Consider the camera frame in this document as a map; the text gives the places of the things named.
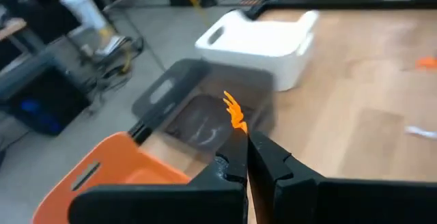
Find small white plastic bone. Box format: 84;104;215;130
404;125;437;140

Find black floor cable pile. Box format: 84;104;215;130
81;29;144;88

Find white cylindrical container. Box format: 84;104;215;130
59;0;109;30

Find white plastic bin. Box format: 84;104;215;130
194;8;320;92

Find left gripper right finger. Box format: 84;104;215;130
248;130;437;224

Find orange plastic bin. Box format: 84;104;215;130
30;130;192;224

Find dark grey plastic bin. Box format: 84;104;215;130
131;58;276;170

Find small orange plastic spider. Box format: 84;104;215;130
414;55;437;70
223;90;249;135

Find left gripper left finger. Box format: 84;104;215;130
67;127;249;224

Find black cabinet blue lights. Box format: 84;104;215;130
0;51;91;137

